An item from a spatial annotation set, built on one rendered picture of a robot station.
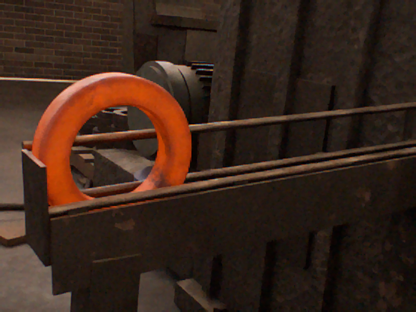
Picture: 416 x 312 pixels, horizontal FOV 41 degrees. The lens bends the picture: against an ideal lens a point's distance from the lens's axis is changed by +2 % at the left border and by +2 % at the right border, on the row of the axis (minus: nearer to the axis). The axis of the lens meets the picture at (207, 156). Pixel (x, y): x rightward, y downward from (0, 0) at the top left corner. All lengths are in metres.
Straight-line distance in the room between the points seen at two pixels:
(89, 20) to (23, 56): 0.90
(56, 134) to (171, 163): 0.14
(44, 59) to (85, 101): 6.34
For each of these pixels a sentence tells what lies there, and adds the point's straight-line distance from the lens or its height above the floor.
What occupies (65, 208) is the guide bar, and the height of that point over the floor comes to 0.63.
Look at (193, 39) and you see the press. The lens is 5.25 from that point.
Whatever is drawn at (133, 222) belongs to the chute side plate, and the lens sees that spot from 0.63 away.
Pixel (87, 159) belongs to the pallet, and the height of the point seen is 0.14.
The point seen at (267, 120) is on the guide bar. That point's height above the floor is 0.70.
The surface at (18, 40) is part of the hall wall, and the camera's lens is 6.85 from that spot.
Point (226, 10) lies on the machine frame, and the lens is 1.55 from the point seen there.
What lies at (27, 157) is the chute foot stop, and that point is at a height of 0.67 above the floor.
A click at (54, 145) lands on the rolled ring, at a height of 0.69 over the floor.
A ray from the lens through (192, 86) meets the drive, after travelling 2.05.
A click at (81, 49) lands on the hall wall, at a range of 7.06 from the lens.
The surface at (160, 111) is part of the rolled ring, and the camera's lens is 0.64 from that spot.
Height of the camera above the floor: 0.82
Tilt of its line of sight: 13 degrees down
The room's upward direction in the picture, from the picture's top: 6 degrees clockwise
